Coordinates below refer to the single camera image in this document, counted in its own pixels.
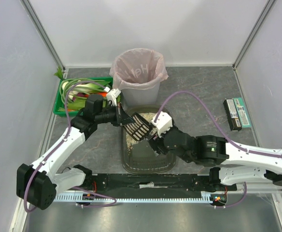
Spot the black slotted litter scoop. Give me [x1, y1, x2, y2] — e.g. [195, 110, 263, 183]
[124, 112, 155, 142]

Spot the dark translucent litter box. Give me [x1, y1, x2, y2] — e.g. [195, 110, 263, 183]
[120, 104, 177, 174]

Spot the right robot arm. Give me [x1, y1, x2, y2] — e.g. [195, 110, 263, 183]
[148, 127, 282, 187]

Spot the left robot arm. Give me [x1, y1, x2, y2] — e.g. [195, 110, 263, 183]
[16, 94, 134, 213]

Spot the pile of pellet cat litter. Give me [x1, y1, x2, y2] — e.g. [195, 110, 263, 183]
[124, 112, 157, 149]

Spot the black cardboard box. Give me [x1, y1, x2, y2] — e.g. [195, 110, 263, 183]
[223, 99, 242, 131]

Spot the teal cardboard box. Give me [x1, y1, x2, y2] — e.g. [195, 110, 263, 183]
[233, 98, 252, 128]

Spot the orange carrot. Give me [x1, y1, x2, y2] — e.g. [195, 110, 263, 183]
[82, 92, 107, 98]

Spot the grey trash bin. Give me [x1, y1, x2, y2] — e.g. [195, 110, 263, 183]
[122, 84, 160, 107]

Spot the purple vegetable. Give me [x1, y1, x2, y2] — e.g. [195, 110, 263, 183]
[72, 93, 89, 101]

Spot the pink plastic bin liner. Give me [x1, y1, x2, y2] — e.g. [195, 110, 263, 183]
[109, 48, 168, 90]

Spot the bundle of green onions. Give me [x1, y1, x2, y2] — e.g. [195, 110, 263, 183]
[59, 78, 112, 111]

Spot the green plastic crate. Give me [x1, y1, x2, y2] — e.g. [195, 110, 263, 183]
[53, 76, 113, 116]

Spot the green leafy vegetable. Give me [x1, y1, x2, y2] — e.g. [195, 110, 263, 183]
[54, 67, 64, 80]

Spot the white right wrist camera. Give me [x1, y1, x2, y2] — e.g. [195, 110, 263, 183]
[151, 111, 173, 137]

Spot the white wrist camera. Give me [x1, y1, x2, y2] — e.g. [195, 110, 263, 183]
[151, 111, 173, 137]
[106, 88, 121, 104]

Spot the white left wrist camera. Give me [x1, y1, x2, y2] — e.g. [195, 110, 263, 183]
[106, 88, 121, 104]

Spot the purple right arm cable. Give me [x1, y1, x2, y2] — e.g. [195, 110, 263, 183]
[153, 90, 282, 209]

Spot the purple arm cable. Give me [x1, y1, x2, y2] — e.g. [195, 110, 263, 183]
[153, 90, 282, 209]
[24, 81, 117, 213]

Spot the white slotted cable duct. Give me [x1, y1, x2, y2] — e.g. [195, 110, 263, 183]
[54, 190, 228, 203]

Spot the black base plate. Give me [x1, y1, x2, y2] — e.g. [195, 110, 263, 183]
[79, 174, 237, 194]

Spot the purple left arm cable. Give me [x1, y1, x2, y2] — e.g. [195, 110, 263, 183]
[24, 81, 117, 213]

